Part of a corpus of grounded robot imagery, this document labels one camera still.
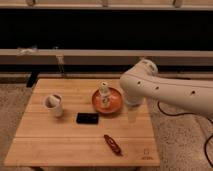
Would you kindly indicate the pale translucent gripper tip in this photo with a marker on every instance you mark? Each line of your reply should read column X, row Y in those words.
column 132, row 114

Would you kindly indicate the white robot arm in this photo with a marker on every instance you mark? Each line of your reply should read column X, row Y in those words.
column 142, row 80

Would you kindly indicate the orange round plate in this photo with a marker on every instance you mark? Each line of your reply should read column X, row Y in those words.
column 115, row 103

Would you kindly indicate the white bottle on plate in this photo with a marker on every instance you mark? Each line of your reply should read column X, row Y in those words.
column 104, row 94

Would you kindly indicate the black rectangular block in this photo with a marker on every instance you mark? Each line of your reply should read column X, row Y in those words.
column 87, row 118

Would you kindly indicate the white paper cup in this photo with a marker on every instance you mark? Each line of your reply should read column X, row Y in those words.
column 53, row 103

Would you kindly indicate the wooden bench rail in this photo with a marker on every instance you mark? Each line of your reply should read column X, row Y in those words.
column 32, row 56

